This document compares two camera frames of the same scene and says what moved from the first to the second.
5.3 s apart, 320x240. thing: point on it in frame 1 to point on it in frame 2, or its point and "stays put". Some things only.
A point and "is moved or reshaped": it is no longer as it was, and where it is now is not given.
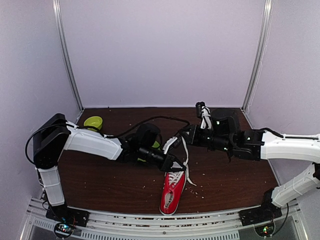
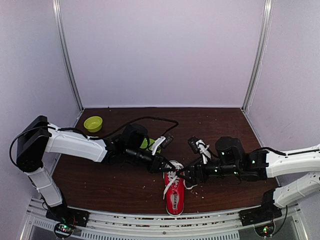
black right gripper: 191,134 to 197,174
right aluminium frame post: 263,42 stays put
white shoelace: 174,177 is moved or reshaped
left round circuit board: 63,230 stays put
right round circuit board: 265,231 stays put
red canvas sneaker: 174,184 is moved or reshaped
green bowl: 94,121 stays put
